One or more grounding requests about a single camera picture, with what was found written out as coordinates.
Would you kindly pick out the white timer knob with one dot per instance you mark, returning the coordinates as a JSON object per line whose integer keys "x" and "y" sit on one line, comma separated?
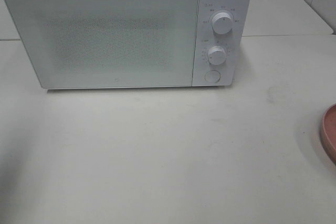
{"x": 217, "y": 55}

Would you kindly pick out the white microwave door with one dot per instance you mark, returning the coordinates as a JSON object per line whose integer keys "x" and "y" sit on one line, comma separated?
{"x": 79, "y": 44}

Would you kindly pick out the pink plate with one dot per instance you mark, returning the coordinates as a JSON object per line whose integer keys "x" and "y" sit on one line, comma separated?
{"x": 327, "y": 132}

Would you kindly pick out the white microwave oven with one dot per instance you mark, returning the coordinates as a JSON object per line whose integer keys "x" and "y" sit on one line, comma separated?
{"x": 205, "y": 38}

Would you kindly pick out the white round door button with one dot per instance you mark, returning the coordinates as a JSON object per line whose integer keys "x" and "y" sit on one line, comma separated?
{"x": 212, "y": 76}

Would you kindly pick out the white power knob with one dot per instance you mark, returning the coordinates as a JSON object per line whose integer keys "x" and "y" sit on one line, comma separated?
{"x": 222, "y": 22}

